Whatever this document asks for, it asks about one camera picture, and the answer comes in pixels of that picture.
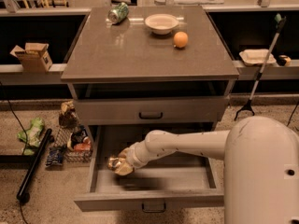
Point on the black metal bar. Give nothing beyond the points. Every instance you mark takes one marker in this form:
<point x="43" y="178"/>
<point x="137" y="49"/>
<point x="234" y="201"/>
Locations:
<point x="23" y="195"/>

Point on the white foam tray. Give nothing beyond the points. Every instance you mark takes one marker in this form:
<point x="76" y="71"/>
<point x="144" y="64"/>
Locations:
<point x="252" y="57"/>

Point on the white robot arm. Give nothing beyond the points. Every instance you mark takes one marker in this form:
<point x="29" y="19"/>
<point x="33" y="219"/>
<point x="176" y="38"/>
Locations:
<point x="261" y="166"/>

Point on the red snack packet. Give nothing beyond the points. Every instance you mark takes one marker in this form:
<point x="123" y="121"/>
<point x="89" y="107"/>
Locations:
<point x="82" y="147"/>

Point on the open grey drawer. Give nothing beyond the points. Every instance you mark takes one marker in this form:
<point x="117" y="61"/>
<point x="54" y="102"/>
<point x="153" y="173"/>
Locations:
<point x="177" y="181"/>

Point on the orange fruit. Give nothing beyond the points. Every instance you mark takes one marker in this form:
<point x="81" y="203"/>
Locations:
<point x="180" y="40"/>

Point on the green chip bag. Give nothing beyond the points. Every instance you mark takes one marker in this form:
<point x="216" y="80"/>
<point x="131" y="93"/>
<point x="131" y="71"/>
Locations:
<point x="30" y="137"/>

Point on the wire mesh basket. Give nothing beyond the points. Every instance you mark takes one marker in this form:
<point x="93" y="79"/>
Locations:
<point x="68" y="138"/>

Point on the grey drawer cabinet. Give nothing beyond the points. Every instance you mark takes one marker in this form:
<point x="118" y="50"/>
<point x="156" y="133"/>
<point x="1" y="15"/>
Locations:
<point x="128" y="61"/>

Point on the white ceramic bowl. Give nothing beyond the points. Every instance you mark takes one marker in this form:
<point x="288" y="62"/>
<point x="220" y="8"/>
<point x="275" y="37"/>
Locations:
<point x="161" y="24"/>

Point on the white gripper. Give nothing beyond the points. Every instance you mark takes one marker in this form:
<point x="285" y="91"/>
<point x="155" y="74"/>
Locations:
<point x="135" y="157"/>

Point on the closed grey upper drawer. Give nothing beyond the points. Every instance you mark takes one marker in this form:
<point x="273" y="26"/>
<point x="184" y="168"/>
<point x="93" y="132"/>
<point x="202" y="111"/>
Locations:
<point x="142" y="111"/>

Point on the yellow black tape roll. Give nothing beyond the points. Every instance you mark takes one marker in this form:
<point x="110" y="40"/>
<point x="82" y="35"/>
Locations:
<point x="284" y="60"/>

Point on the blue snack packet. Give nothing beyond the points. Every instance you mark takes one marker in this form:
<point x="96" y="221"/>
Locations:
<point x="56" y="156"/>

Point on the brown snack bag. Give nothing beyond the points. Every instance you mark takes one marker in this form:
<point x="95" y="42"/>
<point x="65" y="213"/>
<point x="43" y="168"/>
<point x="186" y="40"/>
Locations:
<point x="67" y="116"/>

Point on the brown cardboard box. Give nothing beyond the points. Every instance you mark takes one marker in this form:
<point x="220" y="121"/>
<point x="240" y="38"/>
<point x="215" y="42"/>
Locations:
<point x="34" y="57"/>

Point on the green soda can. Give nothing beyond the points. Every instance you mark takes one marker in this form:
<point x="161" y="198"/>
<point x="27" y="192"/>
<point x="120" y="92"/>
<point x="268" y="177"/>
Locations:
<point x="118" y="13"/>

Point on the reacher grabber tool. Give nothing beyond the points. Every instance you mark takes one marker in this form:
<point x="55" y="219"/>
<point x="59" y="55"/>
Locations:
<point x="280" y="22"/>

